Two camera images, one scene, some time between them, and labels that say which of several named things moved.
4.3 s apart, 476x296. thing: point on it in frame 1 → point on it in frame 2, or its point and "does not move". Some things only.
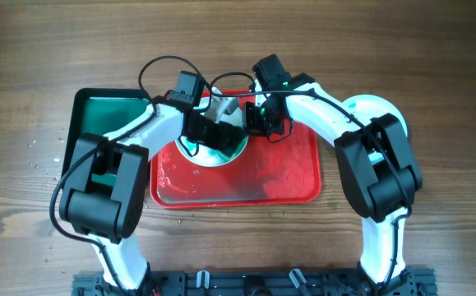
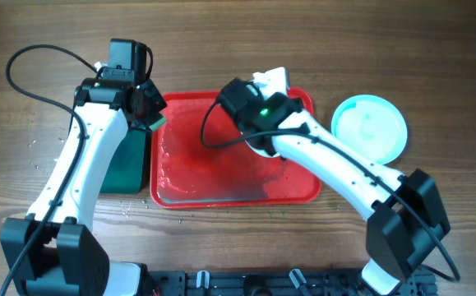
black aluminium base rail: [261, 283] does not move
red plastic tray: [279, 171] does not move
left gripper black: [217, 142] → [156, 101]
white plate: [205, 156] → [262, 152]
